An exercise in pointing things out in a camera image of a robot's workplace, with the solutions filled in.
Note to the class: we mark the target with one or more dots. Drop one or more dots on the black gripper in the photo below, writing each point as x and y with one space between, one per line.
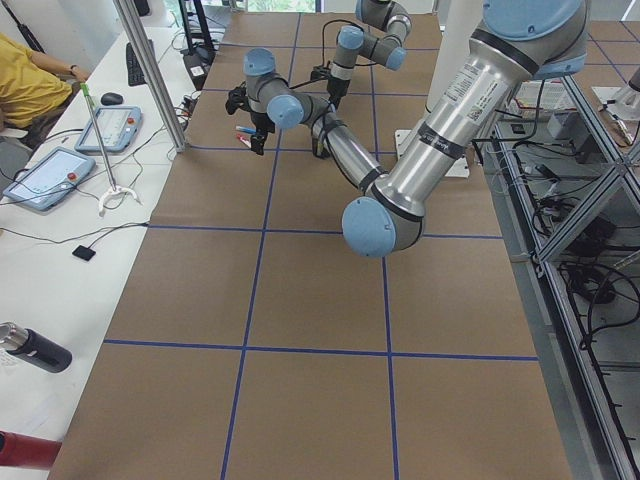
336 90
260 123

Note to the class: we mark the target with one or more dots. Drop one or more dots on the blue marker pen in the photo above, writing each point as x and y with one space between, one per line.
244 129

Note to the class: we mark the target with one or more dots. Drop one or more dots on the black mesh pen cup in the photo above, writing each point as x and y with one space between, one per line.
318 149

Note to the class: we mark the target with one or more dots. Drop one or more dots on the red marker pen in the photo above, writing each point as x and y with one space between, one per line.
245 141

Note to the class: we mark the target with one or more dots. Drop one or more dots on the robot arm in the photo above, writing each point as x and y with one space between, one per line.
515 41
354 42

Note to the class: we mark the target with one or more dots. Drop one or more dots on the upper teach pendant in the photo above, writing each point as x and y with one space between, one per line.
118 126

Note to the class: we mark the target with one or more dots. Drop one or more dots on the teach pendant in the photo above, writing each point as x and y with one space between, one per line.
118 126
49 181

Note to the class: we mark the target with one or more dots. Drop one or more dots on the black keyboard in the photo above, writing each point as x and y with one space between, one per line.
135 74

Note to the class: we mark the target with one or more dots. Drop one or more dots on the black computer mouse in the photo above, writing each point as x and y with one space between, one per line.
111 99

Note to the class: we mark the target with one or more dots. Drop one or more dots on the small black square pad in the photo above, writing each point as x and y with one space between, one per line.
84 253

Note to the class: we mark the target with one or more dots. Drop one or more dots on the lower teach pendant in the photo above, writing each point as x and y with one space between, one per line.
49 181

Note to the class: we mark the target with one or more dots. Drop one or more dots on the person in yellow shirt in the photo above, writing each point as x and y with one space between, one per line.
33 83

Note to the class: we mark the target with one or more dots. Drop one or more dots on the black water bottle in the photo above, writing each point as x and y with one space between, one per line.
34 348

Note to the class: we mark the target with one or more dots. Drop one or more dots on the red cylinder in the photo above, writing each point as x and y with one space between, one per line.
22 451

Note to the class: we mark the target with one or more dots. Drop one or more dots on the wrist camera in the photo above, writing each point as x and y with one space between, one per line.
320 73
237 100

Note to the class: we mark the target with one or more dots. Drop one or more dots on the aluminium frame post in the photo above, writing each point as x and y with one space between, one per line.
137 36

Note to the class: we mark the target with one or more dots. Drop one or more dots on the aluminium frame rack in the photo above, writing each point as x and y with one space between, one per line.
566 189

